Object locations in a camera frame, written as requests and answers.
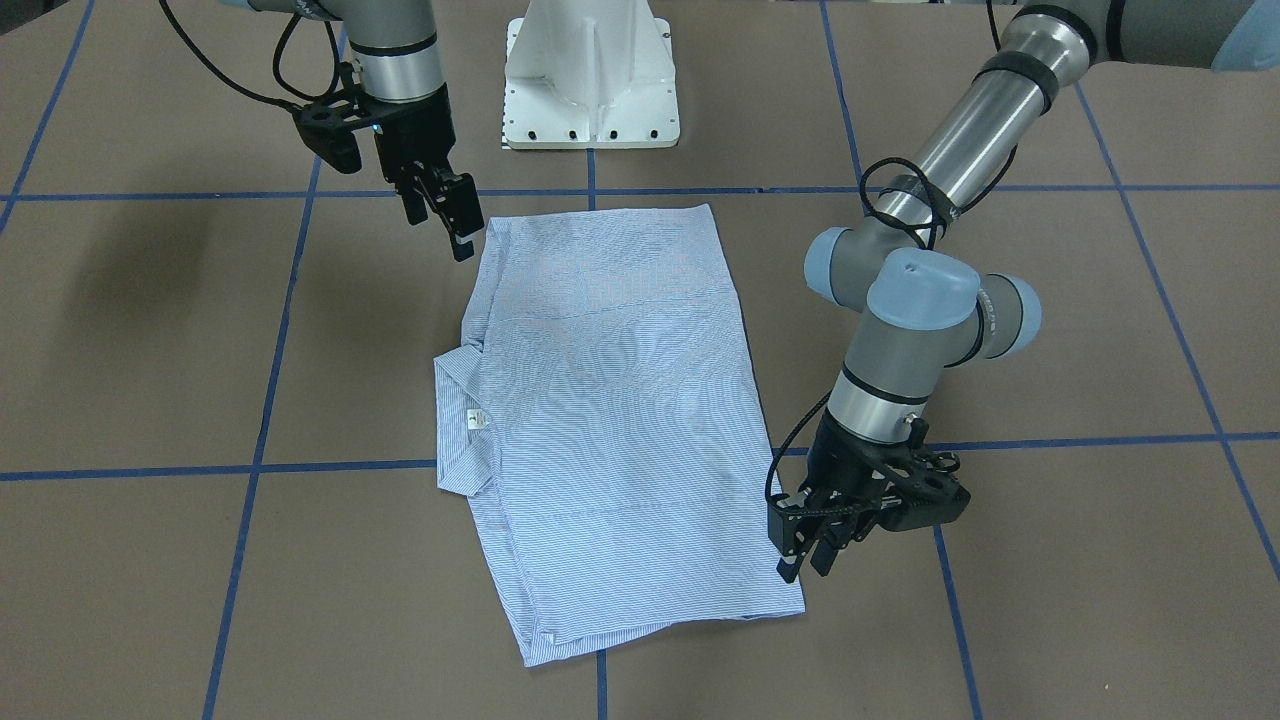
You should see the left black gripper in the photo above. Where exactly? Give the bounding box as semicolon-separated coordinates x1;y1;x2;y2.
767;410;906;584

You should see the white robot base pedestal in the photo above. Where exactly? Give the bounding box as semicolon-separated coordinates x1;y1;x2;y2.
502;1;682;151

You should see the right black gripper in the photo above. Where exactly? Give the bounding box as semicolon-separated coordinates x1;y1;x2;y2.
372;85;485;263

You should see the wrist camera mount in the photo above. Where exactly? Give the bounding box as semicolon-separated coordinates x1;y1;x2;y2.
861;414;972;532
291;61;381;176

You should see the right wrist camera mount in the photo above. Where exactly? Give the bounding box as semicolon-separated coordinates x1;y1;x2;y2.
291;61;381;176

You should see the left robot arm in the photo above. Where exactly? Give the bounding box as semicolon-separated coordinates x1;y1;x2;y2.
937;63;1277;585

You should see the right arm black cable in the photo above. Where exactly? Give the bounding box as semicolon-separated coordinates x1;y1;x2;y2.
157;0;346;109

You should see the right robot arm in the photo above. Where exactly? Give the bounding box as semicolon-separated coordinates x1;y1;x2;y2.
241;1;485;263

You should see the light blue striped shirt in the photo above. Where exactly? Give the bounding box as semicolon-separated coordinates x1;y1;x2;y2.
434;204;805;667

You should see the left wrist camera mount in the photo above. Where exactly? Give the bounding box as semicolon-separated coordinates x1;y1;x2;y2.
861;414;972;532

